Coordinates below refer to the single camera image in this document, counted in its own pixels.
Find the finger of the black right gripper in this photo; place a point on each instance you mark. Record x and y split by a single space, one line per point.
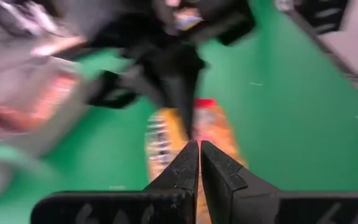
183 99

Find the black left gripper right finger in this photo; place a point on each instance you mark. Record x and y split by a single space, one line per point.
228 202

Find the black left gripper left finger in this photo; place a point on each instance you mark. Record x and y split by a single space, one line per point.
166 205

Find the red Maruchan noodle packet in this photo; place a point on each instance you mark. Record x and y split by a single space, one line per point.
219 133
17 118

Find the green table mat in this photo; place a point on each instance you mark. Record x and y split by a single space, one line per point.
291 124

